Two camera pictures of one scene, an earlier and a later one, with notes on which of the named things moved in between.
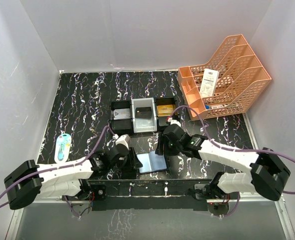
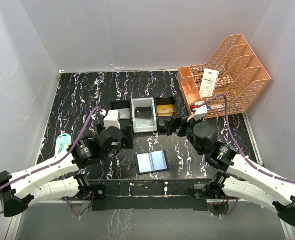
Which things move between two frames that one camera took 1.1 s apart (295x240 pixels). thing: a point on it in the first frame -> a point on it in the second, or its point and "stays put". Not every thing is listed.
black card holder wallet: [151, 162] stays put
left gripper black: [133, 160] -> [129, 137]
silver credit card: [123, 113] stays put
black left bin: [121, 126] stays put
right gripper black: [163, 141] -> [171, 125]
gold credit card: [165, 110] stays put
